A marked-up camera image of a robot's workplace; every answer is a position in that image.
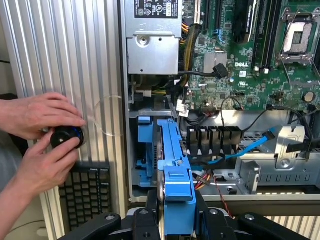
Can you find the open grey PC case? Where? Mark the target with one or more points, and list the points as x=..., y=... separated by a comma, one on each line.
x=275, y=203

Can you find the grey power supply unit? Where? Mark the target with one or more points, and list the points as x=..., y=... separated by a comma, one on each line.
x=152, y=55

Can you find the metal locking lever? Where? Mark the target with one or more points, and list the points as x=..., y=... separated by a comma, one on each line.
x=286, y=71
x=315, y=11

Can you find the person's trunk grey shirt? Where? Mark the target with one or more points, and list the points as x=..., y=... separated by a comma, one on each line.
x=10, y=162

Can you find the person's left hand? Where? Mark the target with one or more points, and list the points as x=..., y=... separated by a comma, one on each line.
x=37, y=112

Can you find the white expansion slot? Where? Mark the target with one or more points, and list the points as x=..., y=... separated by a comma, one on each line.
x=196, y=15

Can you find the grey metal drive cage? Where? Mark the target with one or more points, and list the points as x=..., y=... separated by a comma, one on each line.
x=287, y=160

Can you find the person's right hand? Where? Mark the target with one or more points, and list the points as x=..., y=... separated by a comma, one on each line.
x=42, y=170

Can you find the black RAM slot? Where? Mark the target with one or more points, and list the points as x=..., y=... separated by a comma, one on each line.
x=257, y=37
x=268, y=37

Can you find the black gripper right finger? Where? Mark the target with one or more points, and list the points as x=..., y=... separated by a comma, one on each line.
x=217, y=225

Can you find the black graphics card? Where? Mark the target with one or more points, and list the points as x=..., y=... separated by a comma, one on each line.
x=241, y=22

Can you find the coin cell battery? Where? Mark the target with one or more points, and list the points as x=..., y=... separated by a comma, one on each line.
x=309, y=96

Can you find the silver chipset heat sink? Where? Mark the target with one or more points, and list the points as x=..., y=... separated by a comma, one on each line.
x=208, y=61

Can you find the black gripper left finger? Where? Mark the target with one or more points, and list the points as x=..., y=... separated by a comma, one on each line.
x=145, y=225

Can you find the green Dell motherboard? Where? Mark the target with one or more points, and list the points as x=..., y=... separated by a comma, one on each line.
x=225, y=82

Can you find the black keyboard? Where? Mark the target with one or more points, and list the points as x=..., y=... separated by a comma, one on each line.
x=85, y=195

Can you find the black expansion slot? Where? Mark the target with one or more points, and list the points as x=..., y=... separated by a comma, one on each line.
x=218, y=13
x=207, y=15

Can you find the CPU socket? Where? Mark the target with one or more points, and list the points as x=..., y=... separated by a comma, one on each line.
x=297, y=35

